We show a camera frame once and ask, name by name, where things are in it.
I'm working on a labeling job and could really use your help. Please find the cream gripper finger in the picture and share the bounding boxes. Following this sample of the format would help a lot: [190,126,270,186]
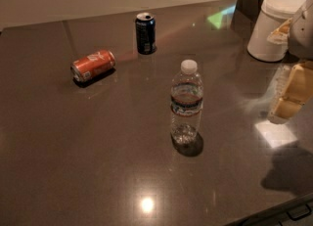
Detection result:
[267,61,313,124]
[267,19,291,45]

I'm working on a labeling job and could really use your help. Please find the black drawer handle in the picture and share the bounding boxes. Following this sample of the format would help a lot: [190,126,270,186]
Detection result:
[287,204,312,221]

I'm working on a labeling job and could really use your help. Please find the black box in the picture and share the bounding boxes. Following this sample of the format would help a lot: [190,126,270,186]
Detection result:
[231,0,263,39]

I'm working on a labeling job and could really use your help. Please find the clear plastic water bottle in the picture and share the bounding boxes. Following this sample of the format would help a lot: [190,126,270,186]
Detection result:
[170,60,203,145]

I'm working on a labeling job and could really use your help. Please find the white lidded canister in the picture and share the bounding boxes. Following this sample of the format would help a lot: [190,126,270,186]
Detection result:
[247,0,306,63]

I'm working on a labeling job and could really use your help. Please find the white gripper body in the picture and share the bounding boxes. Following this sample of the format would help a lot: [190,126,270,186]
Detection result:
[289,0,313,60]

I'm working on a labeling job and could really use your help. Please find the dark blue pepsi can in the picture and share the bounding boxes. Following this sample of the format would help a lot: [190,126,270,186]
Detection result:
[135,12,157,55]

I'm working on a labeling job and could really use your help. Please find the orange soda can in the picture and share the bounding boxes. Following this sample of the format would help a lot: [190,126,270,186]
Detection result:
[70,50,115,82]

